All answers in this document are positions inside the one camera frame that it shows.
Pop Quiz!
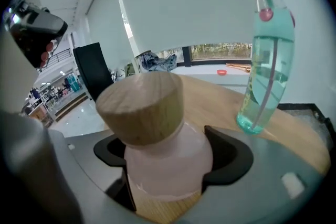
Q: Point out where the olive green bag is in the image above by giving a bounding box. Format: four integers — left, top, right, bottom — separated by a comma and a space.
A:
124, 62, 139, 78

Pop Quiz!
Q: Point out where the blue denim clothing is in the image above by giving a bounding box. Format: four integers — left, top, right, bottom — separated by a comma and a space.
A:
136, 50, 178, 73

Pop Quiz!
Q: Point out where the white roller blind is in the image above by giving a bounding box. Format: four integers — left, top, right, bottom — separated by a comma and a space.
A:
85, 0, 140, 71
114, 0, 266, 54

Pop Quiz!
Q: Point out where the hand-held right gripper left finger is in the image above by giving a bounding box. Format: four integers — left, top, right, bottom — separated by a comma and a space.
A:
48, 131, 163, 224

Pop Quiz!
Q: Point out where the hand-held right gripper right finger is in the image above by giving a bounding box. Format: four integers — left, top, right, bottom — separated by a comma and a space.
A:
183, 125, 325, 224

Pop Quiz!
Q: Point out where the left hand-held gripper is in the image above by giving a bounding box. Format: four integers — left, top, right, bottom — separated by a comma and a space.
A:
4, 1, 68, 69

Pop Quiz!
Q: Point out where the black monitor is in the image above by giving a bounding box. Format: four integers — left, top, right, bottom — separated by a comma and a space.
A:
72, 42, 116, 101

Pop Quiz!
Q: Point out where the wooden coffee table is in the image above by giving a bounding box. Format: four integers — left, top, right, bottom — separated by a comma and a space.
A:
103, 74, 332, 224

